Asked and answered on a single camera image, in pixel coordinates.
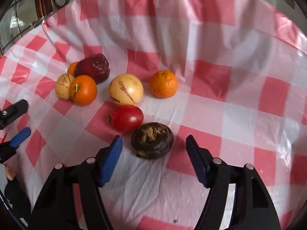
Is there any red tomato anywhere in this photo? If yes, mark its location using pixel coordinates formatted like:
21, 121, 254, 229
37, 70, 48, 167
109, 105, 144, 133

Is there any person's left hand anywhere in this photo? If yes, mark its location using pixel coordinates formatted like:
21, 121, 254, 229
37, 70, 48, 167
5, 165, 16, 181

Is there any small orange tangerine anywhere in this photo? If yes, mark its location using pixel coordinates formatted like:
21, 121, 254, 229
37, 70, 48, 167
67, 62, 78, 76

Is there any dark red wrinkled fruit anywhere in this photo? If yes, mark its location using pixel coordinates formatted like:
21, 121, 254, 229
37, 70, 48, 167
74, 53, 110, 84

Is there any red white checkered tablecloth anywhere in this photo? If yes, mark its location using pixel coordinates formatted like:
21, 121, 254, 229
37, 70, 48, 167
1, 0, 306, 229

